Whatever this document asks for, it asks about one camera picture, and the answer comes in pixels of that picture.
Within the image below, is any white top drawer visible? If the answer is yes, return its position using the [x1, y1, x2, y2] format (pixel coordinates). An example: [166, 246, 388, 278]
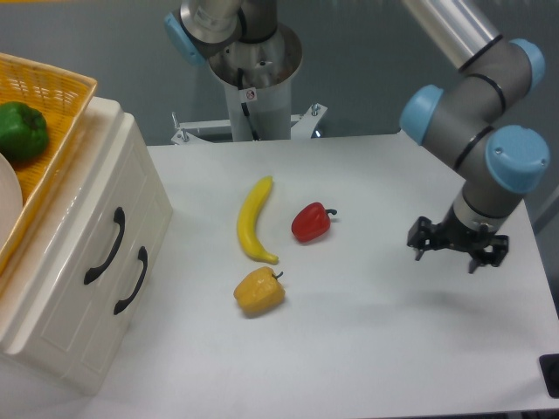
[6, 113, 172, 358]

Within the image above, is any yellow bell pepper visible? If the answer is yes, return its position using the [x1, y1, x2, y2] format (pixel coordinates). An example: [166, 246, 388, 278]
[233, 266, 286, 315]

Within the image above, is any white drawer cabinet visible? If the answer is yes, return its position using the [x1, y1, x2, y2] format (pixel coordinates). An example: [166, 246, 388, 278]
[1, 98, 172, 395]

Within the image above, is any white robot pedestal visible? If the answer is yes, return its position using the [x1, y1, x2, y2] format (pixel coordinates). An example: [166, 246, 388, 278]
[209, 24, 302, 141]

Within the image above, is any yellow banana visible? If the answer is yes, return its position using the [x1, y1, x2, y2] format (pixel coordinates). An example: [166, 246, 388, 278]
[237, 175, 279, 264]

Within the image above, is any black cable on pedestal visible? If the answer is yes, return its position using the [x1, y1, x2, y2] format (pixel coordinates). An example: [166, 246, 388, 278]
[237, 67, 261, 142]

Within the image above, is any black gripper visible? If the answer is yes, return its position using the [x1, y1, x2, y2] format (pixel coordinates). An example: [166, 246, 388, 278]
[407, 213, 509, 274]

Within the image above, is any black lower drawer handle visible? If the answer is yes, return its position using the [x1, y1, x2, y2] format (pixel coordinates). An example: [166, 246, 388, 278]
[113, 246, 148, 316]

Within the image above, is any black device at table edge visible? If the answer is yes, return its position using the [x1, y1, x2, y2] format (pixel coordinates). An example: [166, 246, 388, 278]
[539, 354, 559, 399]

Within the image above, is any white metal base frame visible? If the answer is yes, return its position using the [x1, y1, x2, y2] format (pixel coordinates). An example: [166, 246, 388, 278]
[170, 103, 328, 146]

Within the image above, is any red bell pepper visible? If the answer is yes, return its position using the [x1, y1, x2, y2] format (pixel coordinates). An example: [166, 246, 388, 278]
[291, 202, 337, 243]

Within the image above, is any yellow woven basket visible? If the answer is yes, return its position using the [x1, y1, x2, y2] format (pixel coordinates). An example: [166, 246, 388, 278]
[1, 53, 97, 269]

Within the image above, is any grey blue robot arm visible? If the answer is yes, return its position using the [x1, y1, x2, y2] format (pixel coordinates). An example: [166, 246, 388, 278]
[164, 1, 549, 270]

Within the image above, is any white plate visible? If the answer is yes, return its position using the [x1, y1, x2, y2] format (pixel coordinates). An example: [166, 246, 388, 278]
[0, 155, 23, 247]

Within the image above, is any green bell pepper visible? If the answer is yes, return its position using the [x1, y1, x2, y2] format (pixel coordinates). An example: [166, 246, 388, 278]
[1, 101, 49, 162]

